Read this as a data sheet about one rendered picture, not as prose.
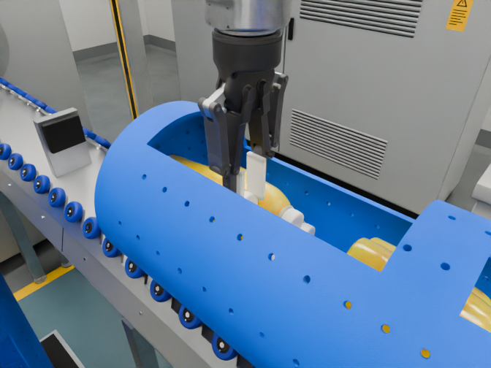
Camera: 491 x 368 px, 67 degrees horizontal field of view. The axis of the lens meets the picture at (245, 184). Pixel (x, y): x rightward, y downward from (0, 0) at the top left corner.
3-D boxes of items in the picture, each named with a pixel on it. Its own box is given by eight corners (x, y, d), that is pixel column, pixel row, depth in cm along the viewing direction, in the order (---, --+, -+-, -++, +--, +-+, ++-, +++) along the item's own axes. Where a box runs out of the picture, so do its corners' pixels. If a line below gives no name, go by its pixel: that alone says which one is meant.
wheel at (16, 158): (18, 151, 97) (10, 149, 95) (25, 157, 95) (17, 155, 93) (12, 167, 97) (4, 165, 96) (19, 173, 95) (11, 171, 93)
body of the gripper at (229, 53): (247, 14, 44) (246, 90, 49) (193, 27, 39) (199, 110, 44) (299, 25, 40) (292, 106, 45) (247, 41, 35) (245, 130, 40)
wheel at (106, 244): (114, 229, 73) (106, 229, 71) (127, 240, 70) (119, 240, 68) (105, 250, 73) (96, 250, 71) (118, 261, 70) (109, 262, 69)
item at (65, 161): (88, 159, 103) (72, 106, 94) (95, 164, 100) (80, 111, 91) (52, 174, 97) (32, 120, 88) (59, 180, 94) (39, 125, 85)
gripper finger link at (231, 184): (237, 159, 46) (220, 169, 44) (237, 193, 49) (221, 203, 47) (228, 155, 47) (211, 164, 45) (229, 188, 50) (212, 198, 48)
